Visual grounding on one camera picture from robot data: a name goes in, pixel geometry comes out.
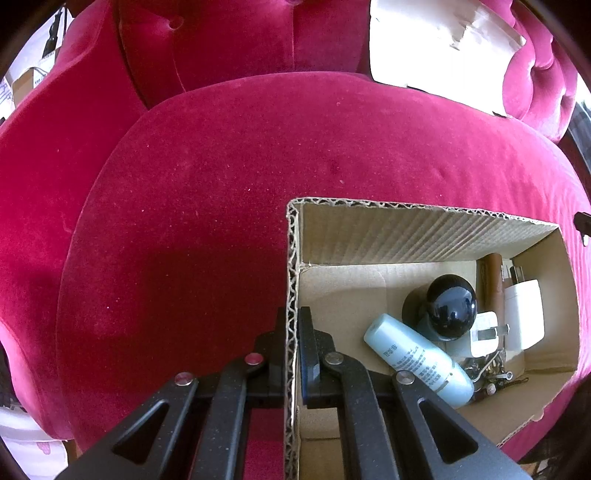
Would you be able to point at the large white plug charger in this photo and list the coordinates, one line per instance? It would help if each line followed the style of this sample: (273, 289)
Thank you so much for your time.
(524, 314)

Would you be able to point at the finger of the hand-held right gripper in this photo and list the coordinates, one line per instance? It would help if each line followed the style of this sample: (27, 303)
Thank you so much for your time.
(585, 221)

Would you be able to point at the dark hair strands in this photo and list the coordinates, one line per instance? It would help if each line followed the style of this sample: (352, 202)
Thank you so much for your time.
(568, 443)

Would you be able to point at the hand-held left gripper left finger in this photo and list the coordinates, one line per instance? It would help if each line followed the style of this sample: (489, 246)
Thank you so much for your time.
(277, 350)

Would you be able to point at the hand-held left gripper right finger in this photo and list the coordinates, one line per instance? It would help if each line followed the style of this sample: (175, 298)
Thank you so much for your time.
(308, 355)

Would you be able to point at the brown tube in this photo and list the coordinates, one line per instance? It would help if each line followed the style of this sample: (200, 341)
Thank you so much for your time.
(490, 281)

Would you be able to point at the red velvet sofa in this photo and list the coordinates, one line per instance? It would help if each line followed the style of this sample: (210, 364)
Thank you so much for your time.
(184, 184)

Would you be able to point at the key bunch with carabiner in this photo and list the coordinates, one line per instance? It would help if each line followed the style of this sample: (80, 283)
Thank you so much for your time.
(489, 369)

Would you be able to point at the black round ball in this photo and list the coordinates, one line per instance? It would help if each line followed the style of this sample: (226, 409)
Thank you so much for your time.
(450, 309)

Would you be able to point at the pale blue bottle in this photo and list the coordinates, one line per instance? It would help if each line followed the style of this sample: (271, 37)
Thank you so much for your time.
(415, 355)

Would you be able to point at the small white plug charger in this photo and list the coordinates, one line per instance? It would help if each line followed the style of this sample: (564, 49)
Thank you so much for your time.
(485, 334)

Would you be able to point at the white cloth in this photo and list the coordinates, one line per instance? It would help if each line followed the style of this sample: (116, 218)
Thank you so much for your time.
(27, 438)

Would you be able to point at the small brown cardboard box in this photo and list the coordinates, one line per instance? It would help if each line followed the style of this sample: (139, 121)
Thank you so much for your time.
(27, 83)

